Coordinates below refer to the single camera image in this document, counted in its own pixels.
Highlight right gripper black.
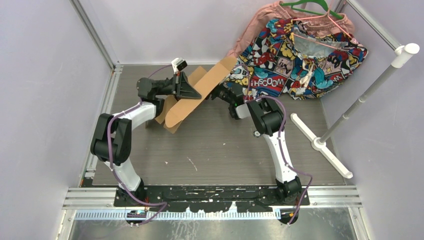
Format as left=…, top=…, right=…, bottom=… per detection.
left=197, top=77, right=234, bottom=106

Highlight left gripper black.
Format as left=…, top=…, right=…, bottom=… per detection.
left=155, top=71, right=203, bottom=103

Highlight brown cardboard box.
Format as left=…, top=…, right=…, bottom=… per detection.
left=137, top=56, right=237, bottom=133

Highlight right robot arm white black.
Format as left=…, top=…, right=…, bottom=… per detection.
left=208, top=84, right=304, bottom=206

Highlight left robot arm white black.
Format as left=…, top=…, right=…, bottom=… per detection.
left=90, top=71, right=201, bottom=207

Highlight small round floor fitting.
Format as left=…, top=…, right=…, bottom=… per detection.
left=253, top=130, right=261, bottom=138

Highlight colourful comic print shorts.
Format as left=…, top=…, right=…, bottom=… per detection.
left=223, top=18, right=368, bottom=100

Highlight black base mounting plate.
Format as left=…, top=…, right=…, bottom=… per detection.
left=134, top=185, right=310, bottom=213

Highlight pink garment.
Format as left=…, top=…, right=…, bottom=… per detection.
left=226, top=1, right=355, bottom=57

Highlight green plastic hanger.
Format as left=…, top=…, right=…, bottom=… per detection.
left=280, top=0, right=345, bottom=20

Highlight white grey clothes rack stand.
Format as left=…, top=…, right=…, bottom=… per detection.
left=290, top=43, right=421, bottom=180

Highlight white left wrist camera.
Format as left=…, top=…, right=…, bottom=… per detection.
left=171, top=57, right=188, bottom=73

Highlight aluminium corner post left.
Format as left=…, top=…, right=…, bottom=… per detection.
left=69, top=0, right=117, bottom=70

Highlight aluminium corner post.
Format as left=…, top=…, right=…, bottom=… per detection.
left=69, top=0, right=117, bottom=70
left=334, top=0, right=403, bottom=50

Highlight pink wire hanger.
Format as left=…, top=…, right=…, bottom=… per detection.
left=286, top=7, right=355, bottom=55

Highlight aluminium corner post right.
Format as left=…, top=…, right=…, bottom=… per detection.
left=334, top=0, right=403, bottom=50

